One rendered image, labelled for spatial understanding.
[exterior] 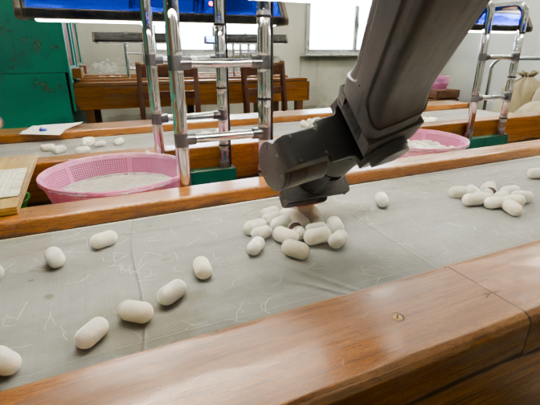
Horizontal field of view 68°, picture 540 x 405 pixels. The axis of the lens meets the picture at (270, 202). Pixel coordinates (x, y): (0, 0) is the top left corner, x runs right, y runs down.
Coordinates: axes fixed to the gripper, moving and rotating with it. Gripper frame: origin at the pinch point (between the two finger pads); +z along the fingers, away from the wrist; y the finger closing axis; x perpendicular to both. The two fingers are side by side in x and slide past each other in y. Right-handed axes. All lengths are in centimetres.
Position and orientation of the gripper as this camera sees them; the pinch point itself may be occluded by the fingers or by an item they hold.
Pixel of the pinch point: (288, 198)
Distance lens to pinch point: 63.4
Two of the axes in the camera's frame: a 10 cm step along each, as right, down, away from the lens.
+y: -9.1, 1.5, -3.9
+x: 2.7, 9.2, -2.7
